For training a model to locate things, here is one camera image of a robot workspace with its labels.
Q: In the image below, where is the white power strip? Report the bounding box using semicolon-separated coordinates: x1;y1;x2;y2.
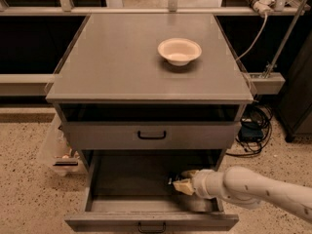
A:
246;0;273;17

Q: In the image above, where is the closed grey upper drawer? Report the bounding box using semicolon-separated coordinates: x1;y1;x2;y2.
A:
62;122;241;150

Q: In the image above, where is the black open drawer handle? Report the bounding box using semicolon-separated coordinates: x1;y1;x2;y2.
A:
137;221;167;234

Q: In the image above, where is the white power cable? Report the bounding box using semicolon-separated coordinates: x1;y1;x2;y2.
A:
235;11;269;62

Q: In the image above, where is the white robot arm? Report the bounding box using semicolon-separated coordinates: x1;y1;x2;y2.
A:
172;166;312;223

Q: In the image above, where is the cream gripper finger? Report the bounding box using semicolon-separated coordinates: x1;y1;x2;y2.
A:
181;170;198;178
173;178;194;196

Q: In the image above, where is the grey metal rail beam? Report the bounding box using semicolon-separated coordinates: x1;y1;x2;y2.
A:
0;74;55;97

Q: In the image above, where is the diagonal metal rod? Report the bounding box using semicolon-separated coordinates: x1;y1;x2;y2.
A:
261;0;308;79

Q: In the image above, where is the white paper bowl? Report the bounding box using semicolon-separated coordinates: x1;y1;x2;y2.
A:
157;38;202;66

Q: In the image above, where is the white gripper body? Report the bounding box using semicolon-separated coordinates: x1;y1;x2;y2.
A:
191;170;223;199

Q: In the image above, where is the clear plastic storage bin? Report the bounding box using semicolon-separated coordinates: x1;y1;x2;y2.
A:
37;115;86;176

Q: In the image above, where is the black floor cable bundle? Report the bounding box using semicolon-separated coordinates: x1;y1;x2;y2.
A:
225;103;275;158

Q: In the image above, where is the dark cabinet at right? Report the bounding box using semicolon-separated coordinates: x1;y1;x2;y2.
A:
277;33;312;142

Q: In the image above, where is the dark rxbar blueberry wrapper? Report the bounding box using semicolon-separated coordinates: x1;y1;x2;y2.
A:
168;176;181;185

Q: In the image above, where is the open grey middle drawer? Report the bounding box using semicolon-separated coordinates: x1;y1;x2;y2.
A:
65;150;239;233

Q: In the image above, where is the black upper drawer handle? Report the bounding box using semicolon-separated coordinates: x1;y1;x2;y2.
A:
137;131;167;140

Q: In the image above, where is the blue electronics box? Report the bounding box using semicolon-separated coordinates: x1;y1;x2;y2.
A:
238;126;263;142

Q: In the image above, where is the grey drawer cabinet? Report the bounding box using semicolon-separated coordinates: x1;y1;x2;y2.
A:
47;14;253;167

